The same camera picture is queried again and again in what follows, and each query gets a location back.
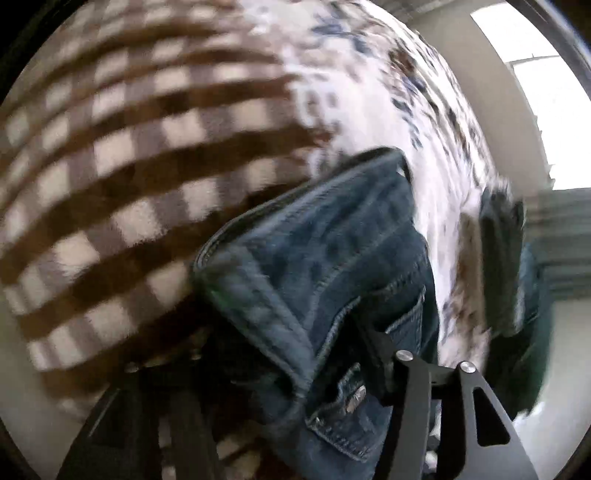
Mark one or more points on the teal plush blanket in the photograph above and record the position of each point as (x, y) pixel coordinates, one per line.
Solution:
(508, 277)

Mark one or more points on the dark blue jeans pants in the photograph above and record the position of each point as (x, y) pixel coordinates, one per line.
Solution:
(314, 277)

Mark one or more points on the grey striped curtain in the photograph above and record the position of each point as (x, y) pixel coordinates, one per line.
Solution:
(563, 240)

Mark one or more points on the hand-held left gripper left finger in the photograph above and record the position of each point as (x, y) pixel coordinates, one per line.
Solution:
(138, 429)

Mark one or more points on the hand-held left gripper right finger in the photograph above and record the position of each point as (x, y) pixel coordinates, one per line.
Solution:
(461, 415)

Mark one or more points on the window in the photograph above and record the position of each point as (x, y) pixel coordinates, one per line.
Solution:
(549, 115)

